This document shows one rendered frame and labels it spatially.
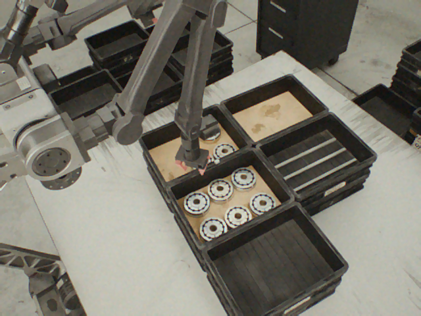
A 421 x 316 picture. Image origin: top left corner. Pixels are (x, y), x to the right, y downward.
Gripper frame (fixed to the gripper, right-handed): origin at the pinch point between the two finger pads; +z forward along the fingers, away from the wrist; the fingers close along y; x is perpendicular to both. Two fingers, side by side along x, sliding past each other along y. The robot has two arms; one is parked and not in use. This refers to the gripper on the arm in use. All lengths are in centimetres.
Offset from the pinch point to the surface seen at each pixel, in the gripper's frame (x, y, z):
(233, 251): 15.1, -18.5, 23.1
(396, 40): -258, -94, 108
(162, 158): -17.8, 22.9, 23.7
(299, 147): -40, -33, 23
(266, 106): -61, -14, 24
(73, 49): -175, 190, 110
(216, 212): 1.2, -8.0, 23.2
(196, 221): 7.3, -1.6, 23.2
